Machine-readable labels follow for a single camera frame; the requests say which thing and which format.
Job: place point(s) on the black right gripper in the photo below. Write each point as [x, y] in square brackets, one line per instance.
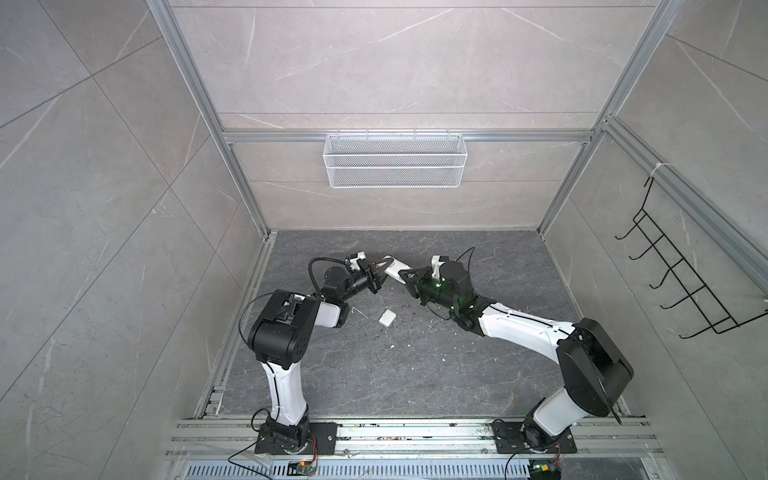
[417, 282]

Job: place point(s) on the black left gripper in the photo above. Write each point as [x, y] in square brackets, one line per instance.
[374, 281]

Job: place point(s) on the white remote control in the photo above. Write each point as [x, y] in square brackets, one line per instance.
[394, 267]

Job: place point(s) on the white remote battery cover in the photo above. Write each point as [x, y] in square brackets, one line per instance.
[387, 318]

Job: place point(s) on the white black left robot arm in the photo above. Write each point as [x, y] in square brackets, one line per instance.
[281, 333]

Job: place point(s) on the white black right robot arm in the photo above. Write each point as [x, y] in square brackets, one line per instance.
[594, 371]

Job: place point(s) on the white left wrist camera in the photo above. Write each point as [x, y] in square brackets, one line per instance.
[356, 262]

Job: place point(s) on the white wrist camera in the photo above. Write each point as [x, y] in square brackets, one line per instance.
[356, 262]
[436, 262]

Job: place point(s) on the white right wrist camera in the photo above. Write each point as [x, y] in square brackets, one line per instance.
[436, 262]

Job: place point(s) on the white wire mesh basket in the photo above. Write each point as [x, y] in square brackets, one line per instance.
[358, 161]

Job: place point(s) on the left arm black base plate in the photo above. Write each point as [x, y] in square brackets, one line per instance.
[304, 438]

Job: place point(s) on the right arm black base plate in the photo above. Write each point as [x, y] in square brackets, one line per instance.
[517, 437]

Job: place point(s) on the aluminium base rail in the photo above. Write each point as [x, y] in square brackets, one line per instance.
[430, 437]

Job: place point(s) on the black wire hook rack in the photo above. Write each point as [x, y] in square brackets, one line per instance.
[694, 289]

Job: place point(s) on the aluminium frame profile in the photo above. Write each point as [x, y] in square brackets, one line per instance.
[172, 34]

